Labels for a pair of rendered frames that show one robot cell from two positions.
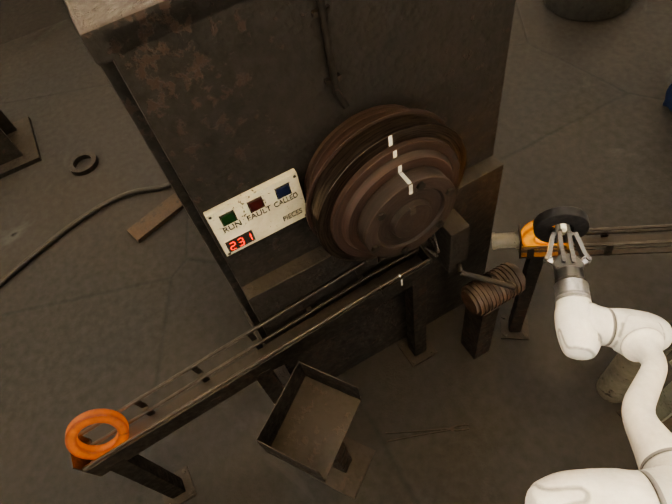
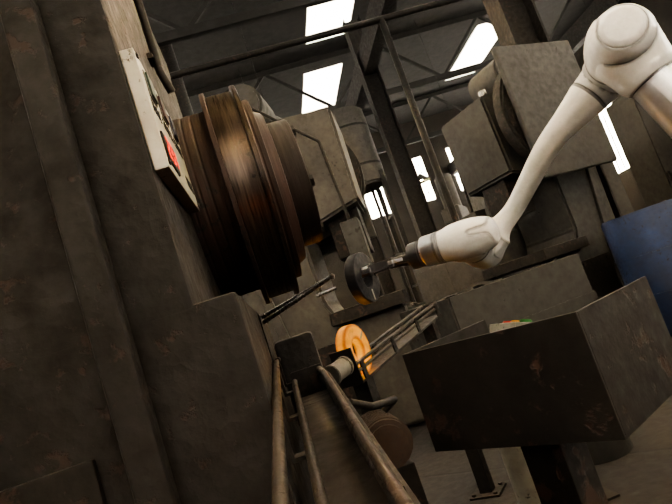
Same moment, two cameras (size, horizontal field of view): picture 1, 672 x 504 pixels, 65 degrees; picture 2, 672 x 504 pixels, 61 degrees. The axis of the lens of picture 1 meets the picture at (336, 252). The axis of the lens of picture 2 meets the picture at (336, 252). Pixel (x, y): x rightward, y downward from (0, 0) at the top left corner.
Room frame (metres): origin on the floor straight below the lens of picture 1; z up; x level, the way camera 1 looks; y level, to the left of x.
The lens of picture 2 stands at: (0.60, 0.99, 0.78)
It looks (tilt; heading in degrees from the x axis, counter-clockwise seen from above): 7 degrees up; 280
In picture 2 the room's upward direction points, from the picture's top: 19 degrees counter-clockwise
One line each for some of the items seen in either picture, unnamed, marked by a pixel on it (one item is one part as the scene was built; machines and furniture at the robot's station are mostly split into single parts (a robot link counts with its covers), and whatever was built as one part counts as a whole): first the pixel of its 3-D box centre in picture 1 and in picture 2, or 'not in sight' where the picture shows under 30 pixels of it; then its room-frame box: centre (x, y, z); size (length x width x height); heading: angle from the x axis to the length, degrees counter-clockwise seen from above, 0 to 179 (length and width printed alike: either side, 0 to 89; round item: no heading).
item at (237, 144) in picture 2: (388, 192); (252, 196); (0.94, -0.18, 1.11); 0.47 x 0.06 x 0.47; 107
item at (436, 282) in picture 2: not in sight; (481, 304); (0.39, -4.64, 0.55); 1.10 x 0.53 x 1.10; 127
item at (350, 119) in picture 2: not in sight; (378, 228); (1.48, -9.22, 2.25); 0.92 x 0.92 x 4.50
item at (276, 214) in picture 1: (259, 214); (165, 141); (0.95, 0.18, 1.15); 0.26 x 0.02 x 0.18; 107
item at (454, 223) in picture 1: (450, 241); (305, 382); (1.02, -0.40, 0.68); 0.11 x 0.08 x 0.24; 17
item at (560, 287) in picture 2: not in sight; (498, 337); (0.43, -2.90, 0.39); 1.03 x 0.83 x 0.77; 32
